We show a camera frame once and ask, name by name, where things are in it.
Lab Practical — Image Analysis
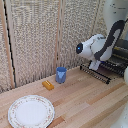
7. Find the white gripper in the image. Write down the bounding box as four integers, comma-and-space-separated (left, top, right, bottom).
88, 59, 102, 72

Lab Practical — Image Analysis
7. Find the black dish rack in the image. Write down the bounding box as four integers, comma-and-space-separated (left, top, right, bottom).
79, 37, 128, 85

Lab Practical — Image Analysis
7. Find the white floral rim plate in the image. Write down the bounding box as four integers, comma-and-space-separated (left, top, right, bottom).
7, 94, 56, 128

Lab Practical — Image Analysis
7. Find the blue cup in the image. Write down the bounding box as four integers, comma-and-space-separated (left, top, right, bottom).
55, 66, 68, 84

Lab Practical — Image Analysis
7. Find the white rounded object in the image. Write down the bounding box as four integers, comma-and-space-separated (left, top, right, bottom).
109, 103, 128, 128

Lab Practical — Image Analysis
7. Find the woven folding screen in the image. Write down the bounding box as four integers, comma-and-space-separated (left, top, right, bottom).
0, 0, 128, 94

